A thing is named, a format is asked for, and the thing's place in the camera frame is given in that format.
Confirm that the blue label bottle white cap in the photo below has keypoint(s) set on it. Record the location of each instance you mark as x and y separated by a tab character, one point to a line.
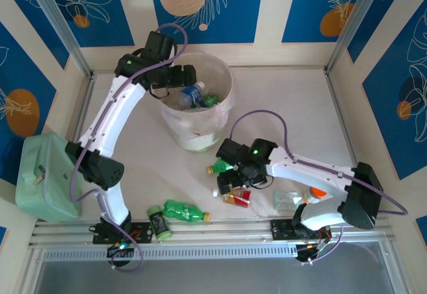
190	93

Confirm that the green Sprite bottle yellow cap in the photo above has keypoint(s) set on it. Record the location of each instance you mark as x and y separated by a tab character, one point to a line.
181	210
221	165
211	100

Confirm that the white plastic bucket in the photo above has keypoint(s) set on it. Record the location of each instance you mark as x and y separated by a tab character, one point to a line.
177	120

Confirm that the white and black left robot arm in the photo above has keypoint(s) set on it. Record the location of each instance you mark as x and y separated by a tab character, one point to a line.
106	114

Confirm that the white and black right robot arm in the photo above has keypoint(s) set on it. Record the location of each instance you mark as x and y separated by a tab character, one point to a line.
300	170

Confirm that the bottle with orange red label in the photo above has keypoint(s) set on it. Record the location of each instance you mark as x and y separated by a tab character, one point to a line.
240	199

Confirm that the clear bottle orange cap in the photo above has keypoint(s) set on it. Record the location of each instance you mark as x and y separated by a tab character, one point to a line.
287	200

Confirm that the green canister black label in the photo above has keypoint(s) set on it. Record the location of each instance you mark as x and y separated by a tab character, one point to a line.
158	224

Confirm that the grey metal sheet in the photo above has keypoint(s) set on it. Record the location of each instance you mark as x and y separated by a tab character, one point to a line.
217	277

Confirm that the right base wiring with LEDs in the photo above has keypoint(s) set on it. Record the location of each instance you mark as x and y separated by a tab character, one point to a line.
312	249

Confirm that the base wiring with leds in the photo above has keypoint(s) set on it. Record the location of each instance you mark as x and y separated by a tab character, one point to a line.
312	249
120	247

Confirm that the left base wiring with LEDs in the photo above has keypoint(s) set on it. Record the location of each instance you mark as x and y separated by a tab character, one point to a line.
120	247

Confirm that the mint green zipped case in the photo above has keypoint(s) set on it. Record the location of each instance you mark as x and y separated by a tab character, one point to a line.
30	147

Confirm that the wide aluminium profile rail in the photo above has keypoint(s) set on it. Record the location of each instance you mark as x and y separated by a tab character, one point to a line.
217	230

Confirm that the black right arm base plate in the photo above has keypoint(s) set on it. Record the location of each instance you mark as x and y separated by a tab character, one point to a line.
280	229

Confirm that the thin aluminium frame rail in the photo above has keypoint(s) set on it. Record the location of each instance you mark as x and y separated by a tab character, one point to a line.
82	107
332	90

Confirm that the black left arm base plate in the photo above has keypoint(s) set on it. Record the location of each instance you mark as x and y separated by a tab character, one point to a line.
143	232

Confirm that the aluminium frame post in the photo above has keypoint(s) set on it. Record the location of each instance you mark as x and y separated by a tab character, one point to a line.
58	24
355	24

